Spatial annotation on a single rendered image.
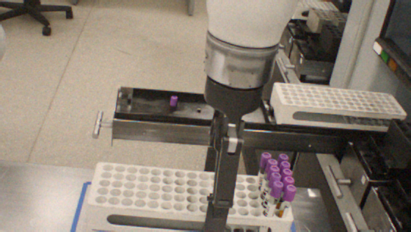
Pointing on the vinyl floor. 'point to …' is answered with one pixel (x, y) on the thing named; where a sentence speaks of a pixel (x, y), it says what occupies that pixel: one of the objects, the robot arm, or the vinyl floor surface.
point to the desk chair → (31, 7)
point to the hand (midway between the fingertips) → (213, 196)
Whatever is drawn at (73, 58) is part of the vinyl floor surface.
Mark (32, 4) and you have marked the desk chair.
